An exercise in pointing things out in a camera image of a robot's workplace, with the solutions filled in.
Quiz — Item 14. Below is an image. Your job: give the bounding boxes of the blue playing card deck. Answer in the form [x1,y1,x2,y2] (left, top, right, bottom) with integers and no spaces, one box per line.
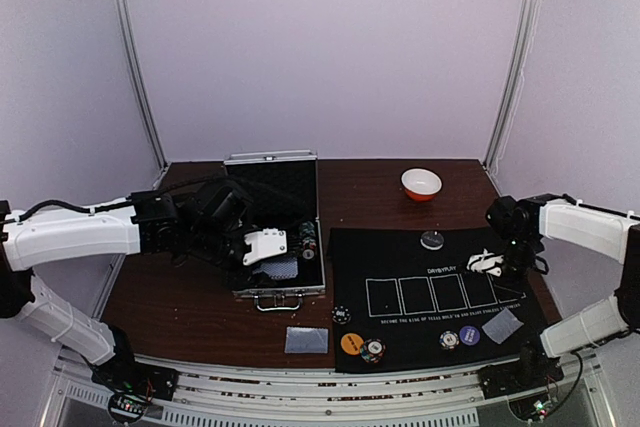
[253,257,298,281]

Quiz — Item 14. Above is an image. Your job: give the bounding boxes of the dealt card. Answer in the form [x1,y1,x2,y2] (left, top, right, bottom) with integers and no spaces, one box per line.
[482,308,524,344]
[284,327,329,354]

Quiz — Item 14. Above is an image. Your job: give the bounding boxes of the purple small blind button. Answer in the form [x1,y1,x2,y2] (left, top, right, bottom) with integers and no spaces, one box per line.
[459,325,481,346]

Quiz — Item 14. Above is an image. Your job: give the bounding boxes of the clear acrylic dealer button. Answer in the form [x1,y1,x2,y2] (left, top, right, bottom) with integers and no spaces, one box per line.
[420,230,445,250]

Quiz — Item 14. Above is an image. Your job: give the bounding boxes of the black 100 poker chip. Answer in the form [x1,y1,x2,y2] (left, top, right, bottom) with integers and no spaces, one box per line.
[331,305,352,325]

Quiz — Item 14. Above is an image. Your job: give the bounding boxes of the orange big blind button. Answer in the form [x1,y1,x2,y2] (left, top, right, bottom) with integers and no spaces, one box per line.
[340,332,364,356]

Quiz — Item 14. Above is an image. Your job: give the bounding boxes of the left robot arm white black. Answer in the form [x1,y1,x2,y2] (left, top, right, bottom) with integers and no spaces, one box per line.
[1,177,289,391]

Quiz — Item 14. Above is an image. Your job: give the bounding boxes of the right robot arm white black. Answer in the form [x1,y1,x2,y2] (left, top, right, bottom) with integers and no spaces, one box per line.
[479,194,639,389]

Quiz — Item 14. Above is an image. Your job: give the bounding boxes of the aluminium poker case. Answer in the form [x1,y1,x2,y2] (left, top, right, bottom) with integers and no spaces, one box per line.
[223,150,326,313]

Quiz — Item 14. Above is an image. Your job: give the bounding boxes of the right chip stack in case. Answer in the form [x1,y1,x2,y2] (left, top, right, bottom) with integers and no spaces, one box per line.
[299,221,317,260]

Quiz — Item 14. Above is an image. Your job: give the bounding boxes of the black poker mat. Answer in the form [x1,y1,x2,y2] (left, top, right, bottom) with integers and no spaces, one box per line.
[328,227,547,374]

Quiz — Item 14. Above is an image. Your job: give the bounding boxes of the orange white bowl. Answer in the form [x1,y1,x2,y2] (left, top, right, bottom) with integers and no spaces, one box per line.
[401,168,442,202]

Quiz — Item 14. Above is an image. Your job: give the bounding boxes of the right round circuit board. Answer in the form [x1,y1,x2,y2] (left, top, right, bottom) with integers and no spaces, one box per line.
[508,393,563,424]

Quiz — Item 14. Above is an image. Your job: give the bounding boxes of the round circuit board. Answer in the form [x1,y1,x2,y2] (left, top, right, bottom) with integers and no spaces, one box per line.
[508,393,563,424]
[107,393,151,424]

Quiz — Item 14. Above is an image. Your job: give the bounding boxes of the left round circuit board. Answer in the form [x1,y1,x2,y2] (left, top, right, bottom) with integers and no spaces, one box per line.
[107,393,151,424]

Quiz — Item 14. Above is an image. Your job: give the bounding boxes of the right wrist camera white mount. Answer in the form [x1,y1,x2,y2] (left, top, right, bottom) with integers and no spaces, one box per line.
[466,250,503,277]

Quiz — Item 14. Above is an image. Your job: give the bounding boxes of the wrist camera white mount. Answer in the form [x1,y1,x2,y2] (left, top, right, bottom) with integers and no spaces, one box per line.
[466,250,503,277]
[242,228,288,266]

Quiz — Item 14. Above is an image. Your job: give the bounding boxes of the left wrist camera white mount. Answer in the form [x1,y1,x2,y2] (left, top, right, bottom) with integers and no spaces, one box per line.
[242,228,288,266]

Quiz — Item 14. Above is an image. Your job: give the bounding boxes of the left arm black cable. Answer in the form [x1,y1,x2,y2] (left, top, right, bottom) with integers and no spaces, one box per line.
[14,175,236,221]

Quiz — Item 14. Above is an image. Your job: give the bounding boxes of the front aluminium rail base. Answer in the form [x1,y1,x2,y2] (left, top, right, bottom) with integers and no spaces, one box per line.
[42,339,619,427]

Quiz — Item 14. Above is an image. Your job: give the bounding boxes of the right aluminium frame post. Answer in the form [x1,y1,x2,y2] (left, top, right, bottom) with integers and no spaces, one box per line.
[483,0,540,175]

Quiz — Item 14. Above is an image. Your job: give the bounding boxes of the aluminium frame post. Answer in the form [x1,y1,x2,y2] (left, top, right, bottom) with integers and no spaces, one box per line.
[114,0,169,171]
[483,0,540,175]

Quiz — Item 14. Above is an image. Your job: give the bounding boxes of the left aluminium frame post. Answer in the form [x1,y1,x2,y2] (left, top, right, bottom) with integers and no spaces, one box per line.
[114,0,169,171]

